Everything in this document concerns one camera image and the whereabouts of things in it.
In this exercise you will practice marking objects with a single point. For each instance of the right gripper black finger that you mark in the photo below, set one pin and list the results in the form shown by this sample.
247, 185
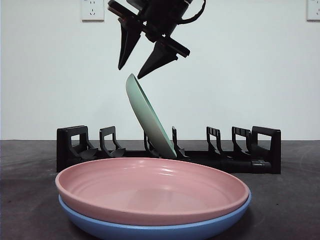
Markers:
128, 42
160, 57

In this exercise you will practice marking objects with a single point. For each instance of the green round plate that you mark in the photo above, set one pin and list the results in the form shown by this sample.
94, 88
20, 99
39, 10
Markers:
147, 117

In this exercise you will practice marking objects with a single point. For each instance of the pink round plate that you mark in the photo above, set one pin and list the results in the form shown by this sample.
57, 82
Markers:
150, 195

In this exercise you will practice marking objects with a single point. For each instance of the blue round plate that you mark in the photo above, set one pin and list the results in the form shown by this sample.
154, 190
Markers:
155, 231

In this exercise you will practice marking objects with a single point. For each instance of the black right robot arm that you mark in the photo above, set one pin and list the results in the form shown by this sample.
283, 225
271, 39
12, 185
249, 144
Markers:
167, 10

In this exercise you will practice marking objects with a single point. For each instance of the black plastic dish rack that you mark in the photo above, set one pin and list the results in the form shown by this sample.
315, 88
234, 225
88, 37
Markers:
262, 160

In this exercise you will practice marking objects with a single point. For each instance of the white wall power outlet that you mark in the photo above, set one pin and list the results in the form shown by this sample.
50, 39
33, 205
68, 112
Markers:
92, 10
313, 10

